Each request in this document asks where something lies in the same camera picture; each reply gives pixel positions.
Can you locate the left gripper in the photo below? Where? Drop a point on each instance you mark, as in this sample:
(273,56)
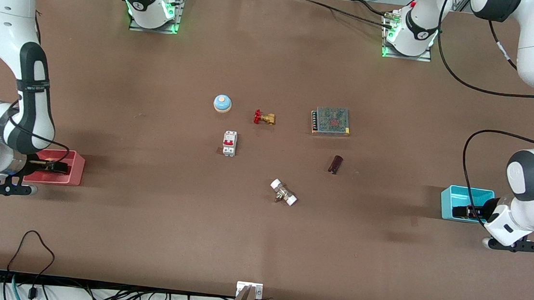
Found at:
(488,206)

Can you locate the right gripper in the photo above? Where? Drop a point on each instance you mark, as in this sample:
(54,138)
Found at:
(35,164)

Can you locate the cyan plastic box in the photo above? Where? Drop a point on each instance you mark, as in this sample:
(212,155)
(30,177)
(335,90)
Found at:
(451,197)

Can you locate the pink plastic box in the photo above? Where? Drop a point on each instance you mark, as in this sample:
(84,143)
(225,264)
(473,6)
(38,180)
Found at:
(74,172)

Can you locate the dark brown small cylinder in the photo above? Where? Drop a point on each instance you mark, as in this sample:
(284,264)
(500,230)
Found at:
(335,164)

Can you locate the metal mesh power supply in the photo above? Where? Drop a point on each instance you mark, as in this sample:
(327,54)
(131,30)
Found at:
(331,121)

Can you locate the blue desk bell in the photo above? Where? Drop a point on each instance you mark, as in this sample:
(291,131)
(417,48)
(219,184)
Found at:
(222,103)

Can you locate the brass fitting white ends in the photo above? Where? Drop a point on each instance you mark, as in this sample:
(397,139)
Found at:
(283,192)

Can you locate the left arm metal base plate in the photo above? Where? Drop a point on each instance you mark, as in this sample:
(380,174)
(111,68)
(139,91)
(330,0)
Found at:
(405,57)

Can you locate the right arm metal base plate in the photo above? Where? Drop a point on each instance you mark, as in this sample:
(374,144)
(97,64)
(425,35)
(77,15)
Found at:
(154,29)

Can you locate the white circuit breaker red switch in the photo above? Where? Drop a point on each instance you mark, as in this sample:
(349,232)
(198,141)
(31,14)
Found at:
(229,143)

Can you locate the silver table edge bracket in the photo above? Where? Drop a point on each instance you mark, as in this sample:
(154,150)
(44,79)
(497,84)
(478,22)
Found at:
(243,287)

